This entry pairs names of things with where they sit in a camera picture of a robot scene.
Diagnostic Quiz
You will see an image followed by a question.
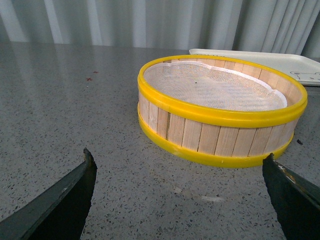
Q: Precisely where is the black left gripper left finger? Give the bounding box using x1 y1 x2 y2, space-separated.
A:
0 148 97 240

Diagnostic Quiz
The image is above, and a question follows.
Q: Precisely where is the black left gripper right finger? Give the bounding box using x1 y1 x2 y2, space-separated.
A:
262 153 320 240

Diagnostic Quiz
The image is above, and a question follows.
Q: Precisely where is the white rectangular bear tray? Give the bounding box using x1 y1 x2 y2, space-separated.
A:
189 48 320 87

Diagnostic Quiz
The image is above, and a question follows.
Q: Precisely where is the yellow rimmed wooden steamer basket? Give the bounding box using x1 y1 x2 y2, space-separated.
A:
137 55 308 168

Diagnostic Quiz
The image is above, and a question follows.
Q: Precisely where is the white steamer liner cloth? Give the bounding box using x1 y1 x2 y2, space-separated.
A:
143 61 287 112

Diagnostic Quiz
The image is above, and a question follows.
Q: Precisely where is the grey pleated curtain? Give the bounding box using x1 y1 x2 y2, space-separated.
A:
0 0 320 58

